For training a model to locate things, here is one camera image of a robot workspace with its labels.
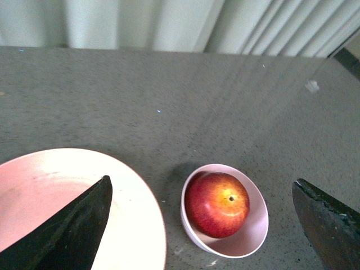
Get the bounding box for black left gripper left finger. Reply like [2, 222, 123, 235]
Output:
[1, 175, 113, 269]

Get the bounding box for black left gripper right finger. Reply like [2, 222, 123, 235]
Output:
[292, 178, 359, 269]

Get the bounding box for red yellow apple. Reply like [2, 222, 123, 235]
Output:
[184, 172, 250, 239]

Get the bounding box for pink plate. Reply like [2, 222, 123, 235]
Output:
[1, 148, 167, 269]

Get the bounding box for pink bowl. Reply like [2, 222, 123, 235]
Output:
[180, 164, 269, 259]

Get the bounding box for white curtain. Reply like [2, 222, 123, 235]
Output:
[1, 1, 359, 57]

